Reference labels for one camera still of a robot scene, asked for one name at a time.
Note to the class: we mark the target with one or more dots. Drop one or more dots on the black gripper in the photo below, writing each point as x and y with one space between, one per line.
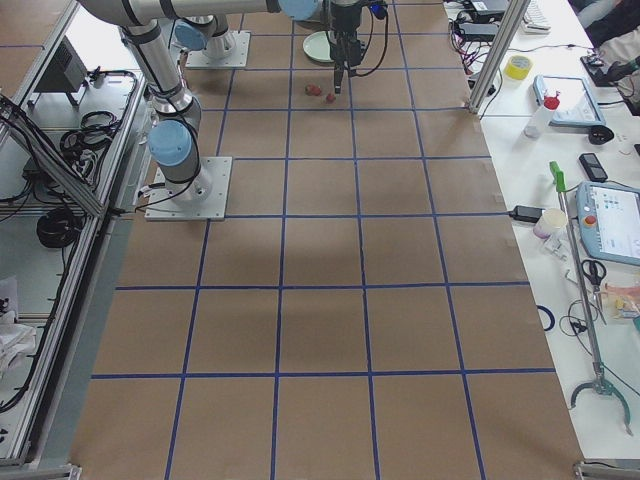
343 20

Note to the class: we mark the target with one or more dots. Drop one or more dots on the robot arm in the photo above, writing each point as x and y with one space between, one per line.
342 20
173 141

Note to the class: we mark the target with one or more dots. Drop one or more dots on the light green plate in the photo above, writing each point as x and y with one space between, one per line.
316 47

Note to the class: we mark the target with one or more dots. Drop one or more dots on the black power adapter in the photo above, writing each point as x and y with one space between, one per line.
473 32

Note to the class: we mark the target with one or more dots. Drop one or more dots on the yellow tape roll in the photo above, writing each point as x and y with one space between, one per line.
518 67

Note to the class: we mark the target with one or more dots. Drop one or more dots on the white squeeze bottle red cap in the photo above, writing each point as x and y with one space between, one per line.
540 120

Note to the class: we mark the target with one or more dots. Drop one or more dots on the far teach pendant tablet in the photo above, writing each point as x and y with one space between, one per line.
578 106

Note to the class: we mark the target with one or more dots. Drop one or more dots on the teach pendant tablet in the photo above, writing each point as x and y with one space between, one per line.
608 220
578 106

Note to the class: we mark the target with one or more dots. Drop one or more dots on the white paper cup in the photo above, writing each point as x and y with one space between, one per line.
551 222

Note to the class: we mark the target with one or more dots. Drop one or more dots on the black phone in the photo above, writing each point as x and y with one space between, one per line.
593 168

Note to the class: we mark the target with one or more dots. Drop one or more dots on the grey control box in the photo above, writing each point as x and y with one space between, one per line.
65 74

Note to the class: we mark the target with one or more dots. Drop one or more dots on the near teach pendant tablet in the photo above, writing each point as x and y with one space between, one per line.
608 220

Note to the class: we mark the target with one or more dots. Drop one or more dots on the long reacher grabber tool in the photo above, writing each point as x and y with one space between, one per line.
600 384

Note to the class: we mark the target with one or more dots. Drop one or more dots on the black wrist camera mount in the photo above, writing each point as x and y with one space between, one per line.
378 8

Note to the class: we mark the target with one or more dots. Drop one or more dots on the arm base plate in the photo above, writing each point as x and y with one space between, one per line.
227 51
206 198

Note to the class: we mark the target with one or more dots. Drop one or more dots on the aluminium frame post right side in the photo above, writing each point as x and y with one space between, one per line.
506 32

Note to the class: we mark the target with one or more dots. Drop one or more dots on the black handled scissors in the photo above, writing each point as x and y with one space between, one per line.
595 272

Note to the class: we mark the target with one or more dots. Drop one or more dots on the aluminium side frame rail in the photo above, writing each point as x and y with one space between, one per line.
64 170

